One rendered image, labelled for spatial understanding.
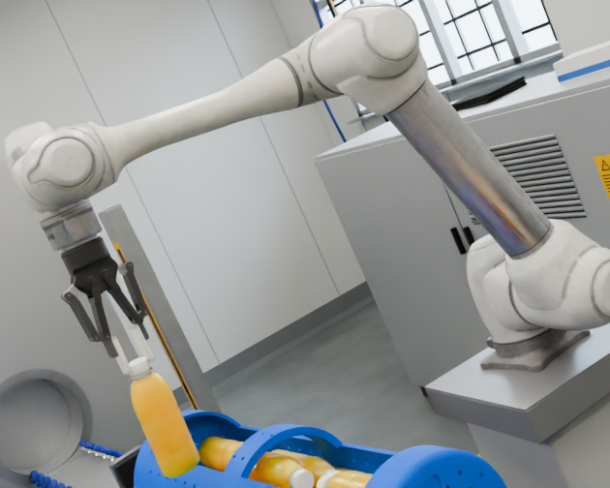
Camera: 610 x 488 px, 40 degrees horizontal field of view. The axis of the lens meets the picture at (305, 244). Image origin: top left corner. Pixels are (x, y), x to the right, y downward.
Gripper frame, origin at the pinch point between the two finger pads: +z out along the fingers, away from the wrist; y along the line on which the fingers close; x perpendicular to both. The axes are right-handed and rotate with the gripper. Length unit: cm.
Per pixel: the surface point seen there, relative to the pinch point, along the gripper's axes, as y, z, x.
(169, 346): -44, 22, -97
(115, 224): -45, -18, -97
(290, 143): -337, -7, -428
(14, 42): -173, -152, -454
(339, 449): -27.8, 36.6, 2.6
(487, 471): -26, 35, 45
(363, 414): -190, 142, -253
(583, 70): -191, -1, -37
